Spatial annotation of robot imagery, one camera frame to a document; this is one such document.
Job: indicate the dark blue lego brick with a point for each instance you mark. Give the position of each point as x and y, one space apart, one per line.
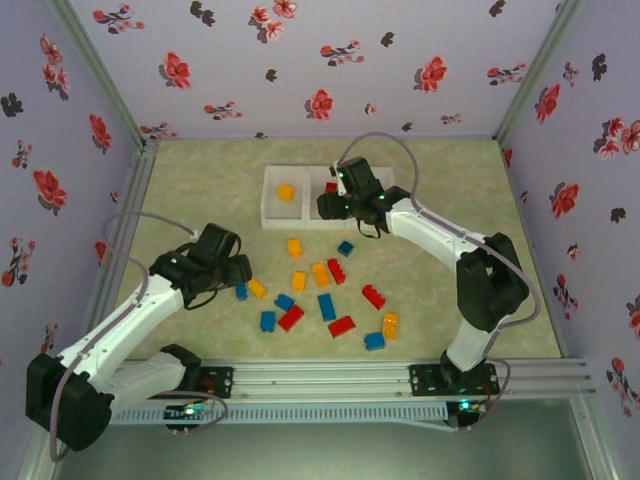
345 248

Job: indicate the yellow lego brick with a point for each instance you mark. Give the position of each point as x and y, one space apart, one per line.
257 288
299 281
390 325
320 274
286 192
295 247

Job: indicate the red lego brick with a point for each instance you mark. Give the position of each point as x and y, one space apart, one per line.
291 317
342 326
330 187
373 296
337 271

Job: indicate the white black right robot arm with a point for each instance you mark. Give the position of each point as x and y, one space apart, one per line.
430 235

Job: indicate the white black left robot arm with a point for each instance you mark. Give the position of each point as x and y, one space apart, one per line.
125 320

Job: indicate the left circuit board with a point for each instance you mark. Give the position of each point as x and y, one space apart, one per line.
187 412

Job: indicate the circuit board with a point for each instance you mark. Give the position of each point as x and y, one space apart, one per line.
467 407
187 412

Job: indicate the right circuit board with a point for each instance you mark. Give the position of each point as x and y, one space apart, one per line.
467 407

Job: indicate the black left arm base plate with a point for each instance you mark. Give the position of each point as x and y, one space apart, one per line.
220 382

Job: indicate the aluminium side rail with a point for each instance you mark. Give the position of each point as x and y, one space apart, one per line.
130 200

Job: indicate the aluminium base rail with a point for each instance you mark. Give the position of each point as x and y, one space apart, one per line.
320 380

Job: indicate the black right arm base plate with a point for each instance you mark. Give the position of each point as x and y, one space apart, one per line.
425 380

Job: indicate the aluminium frame post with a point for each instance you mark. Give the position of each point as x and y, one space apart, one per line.
100 75
540 70

